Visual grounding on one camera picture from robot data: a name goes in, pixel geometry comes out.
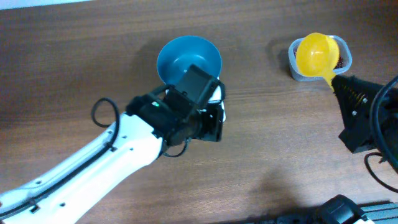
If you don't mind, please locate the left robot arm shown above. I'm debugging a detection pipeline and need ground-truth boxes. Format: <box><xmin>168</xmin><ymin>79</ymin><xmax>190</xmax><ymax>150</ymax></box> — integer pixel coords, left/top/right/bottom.
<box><xmin>1</xmin><ymin>85</ymin><xmax>225</xmax><ymax>223</ymax></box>

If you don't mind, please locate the clear plastic bean container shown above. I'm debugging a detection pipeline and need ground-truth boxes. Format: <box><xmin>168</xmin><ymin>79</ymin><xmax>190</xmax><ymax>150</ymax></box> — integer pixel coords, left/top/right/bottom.
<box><xmin>287</xmin><ymin>35</ymin><xmax>353</xmax><ymax>82</ymax></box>

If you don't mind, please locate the yellow measuring scoop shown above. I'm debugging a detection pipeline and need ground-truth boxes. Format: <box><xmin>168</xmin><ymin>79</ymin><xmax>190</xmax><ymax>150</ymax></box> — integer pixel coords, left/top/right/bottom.
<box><xmin>296</xmin><ymin>32</ymin><xmax>340</xmax><ymax>90</ymax></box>

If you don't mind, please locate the white digital kitchen scale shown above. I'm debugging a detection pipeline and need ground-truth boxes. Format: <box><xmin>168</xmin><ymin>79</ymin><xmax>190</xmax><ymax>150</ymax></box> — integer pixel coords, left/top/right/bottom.
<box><xmin>162</xmin><ymin>81</ymin><xmax>224</xmax><ymax>119</ymax></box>

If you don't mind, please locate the red beans pile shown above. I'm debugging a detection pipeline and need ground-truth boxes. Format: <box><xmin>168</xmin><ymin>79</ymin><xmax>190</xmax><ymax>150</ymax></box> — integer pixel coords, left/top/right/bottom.
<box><xmin>335</xmin><ymin>55</ymin><xmax>344</xmax><ymax>69</ymax></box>

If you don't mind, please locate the blue plastic bowl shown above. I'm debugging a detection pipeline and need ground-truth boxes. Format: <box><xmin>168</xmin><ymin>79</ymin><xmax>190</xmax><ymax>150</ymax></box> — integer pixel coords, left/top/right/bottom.
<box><xmin>156</xmin><ymin>35</ymin><xmax>223</xmax><ymax>85</ymax></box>

